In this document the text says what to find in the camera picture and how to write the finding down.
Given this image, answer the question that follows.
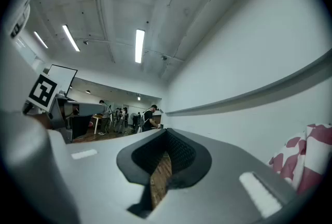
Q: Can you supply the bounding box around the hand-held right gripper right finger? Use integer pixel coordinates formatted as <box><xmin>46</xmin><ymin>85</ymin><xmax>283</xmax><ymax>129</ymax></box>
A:
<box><xmin>145</xmin><ymin>128</ymin><xmax>297</xmax><ymax>224</ymax></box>

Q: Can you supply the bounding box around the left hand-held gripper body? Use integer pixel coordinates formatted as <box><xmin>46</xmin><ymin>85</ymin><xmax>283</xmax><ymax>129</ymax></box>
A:
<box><xmin>22</xmin><ymin>74</ymin><xmax>74</xmax><ymax>144</ymax></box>

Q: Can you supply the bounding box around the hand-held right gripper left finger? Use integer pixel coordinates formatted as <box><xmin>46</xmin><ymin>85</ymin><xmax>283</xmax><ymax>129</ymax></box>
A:
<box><xmin>48</xmin><ymin>128</ymin><xmax>168</xmax><ymax>224</ymax></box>

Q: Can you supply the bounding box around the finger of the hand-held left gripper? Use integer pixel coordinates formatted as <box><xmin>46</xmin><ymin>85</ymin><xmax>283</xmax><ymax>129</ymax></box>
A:
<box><xmin>64</xmin><ymin>101</ymin><xmax>105</xmax><ymax>117</ymax></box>

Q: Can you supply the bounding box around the person's left forearm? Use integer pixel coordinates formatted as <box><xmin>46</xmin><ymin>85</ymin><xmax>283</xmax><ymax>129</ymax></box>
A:
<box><xmin>33</xmin><ymin>113</ymin><xmax>54</xmax><ymax>130</ymax></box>

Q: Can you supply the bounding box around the black panel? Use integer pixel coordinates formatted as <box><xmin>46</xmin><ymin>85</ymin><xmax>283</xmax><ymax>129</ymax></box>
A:
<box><xmin>72</xmin><ymin>115</ymin><xmax>93</xmax><ymax>140</ymax></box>

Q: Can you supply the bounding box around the long ceiling tube light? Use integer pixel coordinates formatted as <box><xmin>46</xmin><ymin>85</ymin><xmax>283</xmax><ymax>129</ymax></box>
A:
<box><xmin>62</xmin><ymin>24</ymin><xmax>80</xmax><ymax>52</ymax></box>
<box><xmin>134</xmin><ymin>29</ymin><xmax>145</xmax><ymax>64</ymax></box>
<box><xmin>33</xmin><ymin>31</ymin><xmax>49</xmax><ymax>49</ymax></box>

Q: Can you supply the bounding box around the person's light shirt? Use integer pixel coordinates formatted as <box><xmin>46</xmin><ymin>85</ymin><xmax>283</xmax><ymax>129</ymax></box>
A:
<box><xmin>2</xmin><ymin>0</ymin><xmax>46</xmax><ymax>112</ymax></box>

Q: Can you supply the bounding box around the pink white patterned cloth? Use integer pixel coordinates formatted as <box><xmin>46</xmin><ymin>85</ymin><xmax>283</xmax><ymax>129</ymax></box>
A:
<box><xmin>267</xmin><ymin>123</ymin><xmax>332</xmax><ymax>195</ymax></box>

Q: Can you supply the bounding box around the white board black frame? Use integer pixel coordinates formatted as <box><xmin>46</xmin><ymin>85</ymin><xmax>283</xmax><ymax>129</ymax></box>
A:
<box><xmin>48</xmin><ymin>64</ymin><xmax>78</xmax><ymax>96</ymax></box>

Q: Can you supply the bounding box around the grey wall rail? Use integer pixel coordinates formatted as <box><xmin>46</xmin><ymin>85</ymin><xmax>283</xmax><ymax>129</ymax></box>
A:
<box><xmin>164</xmin><ymin>48</ymin><xmax>332</xmax><ymax>117</ymax></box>

